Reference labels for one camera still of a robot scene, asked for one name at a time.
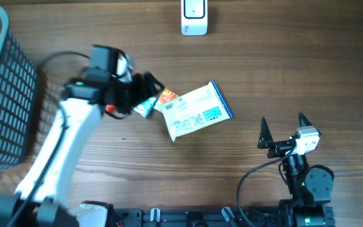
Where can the orange tissue pack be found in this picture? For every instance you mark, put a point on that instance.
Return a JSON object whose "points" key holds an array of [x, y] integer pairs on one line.
{"points": [[165, 97]]}

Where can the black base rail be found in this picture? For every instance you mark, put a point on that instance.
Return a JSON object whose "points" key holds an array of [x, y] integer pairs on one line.
{"points": [[258, 216]]}

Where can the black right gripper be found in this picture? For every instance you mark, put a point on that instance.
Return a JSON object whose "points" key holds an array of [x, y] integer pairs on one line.
{"points": [[266, 140]]}

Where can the teal tissue pack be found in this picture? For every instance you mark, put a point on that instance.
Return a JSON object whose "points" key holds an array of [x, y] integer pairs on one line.
{"points": [[144, 108]]}

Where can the red snack packet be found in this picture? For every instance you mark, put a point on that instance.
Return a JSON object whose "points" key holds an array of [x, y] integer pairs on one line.
{"points": [[110, 108]]}

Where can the cream snack bag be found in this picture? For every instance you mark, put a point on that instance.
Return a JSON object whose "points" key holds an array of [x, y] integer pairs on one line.
{"points": [[195, 110]]}

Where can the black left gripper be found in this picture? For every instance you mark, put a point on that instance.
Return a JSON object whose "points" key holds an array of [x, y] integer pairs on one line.
{"points": [[144, 88]]}

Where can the grey plastic mesh basket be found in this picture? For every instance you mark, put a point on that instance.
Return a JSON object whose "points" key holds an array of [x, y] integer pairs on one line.
{"points": [[19, 84]]}

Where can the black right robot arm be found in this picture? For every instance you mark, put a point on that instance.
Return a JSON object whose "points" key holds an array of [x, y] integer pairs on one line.
{"points": [[310, 187]]}

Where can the white barcode scanner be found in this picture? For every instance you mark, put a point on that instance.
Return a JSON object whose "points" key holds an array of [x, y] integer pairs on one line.
{"points": [[194, 17]]}

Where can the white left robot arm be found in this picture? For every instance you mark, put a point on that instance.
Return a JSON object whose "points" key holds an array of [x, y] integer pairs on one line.
{"points": [[39, 199]]}

